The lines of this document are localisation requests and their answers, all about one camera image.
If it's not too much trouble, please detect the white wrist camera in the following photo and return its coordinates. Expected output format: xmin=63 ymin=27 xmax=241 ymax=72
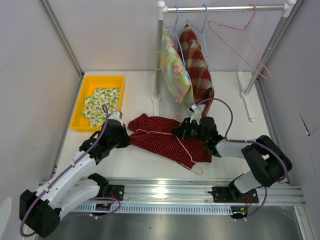
xmin=108 ymin=110 xmax=123 ymax=125
xmin=188 ymin=104 xmax=205 ymax=124

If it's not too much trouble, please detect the blue wire hanger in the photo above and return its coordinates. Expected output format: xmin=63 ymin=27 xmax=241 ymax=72
xmin=169 ymin=5 xmax=192 ymax=83
xmin=185 ymin=4 xmax=211 ymax=72

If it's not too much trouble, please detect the red plaid skirt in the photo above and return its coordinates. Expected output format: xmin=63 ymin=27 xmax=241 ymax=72
xmin=179 ymin=24 xmax=215 ymax=117

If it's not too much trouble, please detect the pink wire hanger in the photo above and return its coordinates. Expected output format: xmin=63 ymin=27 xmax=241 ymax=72
xmin=207 ymin=3 xmax=272 ymax=80
xmin=134 ymin=112 xmax=204 ymax=175

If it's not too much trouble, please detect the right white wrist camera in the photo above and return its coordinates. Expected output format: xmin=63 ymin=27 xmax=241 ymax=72
xmin=188 ymin=104 xmax=205 ymax=124

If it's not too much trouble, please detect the blue wire hanger left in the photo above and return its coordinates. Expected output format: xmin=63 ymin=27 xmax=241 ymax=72
xmin=169 ymin=5 xmax=192 ymax=83

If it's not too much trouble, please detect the red polka dot skirt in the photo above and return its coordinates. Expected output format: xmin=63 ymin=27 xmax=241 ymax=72
xmin=127 ymin=113 xmax=213 ymax=171

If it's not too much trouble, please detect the yellow plastic tray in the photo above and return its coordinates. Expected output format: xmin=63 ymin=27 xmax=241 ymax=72
xmin=70 ymin=75 xmax=125 ymax=132

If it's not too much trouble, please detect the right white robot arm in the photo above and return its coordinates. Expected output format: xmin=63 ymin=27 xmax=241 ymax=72
xmin=171 ymin=116 xmax=293 ymax=203

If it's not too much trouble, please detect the pastel floral skirt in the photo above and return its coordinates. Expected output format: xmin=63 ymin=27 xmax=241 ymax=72
xmin=160 ymin=26 xmax=195 ymax=107

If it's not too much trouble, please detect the metal clothes rack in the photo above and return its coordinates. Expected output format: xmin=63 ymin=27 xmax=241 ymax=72
xmin=152 ymin=0 xmax=298 ymax=123

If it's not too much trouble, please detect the lemon print cloth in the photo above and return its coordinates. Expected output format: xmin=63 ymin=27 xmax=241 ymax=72
xmin=82 ymin=87 xmax=121 ymax=128

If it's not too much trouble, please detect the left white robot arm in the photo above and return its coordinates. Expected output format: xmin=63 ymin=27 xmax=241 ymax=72
xmin=19 ymin=111 xmax=131 ymax=238

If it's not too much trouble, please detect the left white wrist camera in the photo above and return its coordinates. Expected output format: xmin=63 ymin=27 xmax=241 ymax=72
xmin=108 ymin=110 xmax=123 ymax=125

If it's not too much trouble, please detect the white slotted cable duct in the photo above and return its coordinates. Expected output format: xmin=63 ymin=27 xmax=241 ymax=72
xmin=70 ymin=201 xmax=245 ymax=216

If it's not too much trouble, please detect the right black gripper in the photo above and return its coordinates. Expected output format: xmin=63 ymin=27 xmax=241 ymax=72
xmin=171 ymin=117 xmax=208 ymax=143

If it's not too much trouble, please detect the blue wire hanger right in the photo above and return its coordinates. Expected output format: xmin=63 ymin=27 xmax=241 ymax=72
xmin=185 ymin=4 xmax=211 ymax=72

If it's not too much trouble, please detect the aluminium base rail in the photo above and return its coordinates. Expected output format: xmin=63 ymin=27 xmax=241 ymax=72
xmin=108 ymin=177 xmax=306 ymax=206

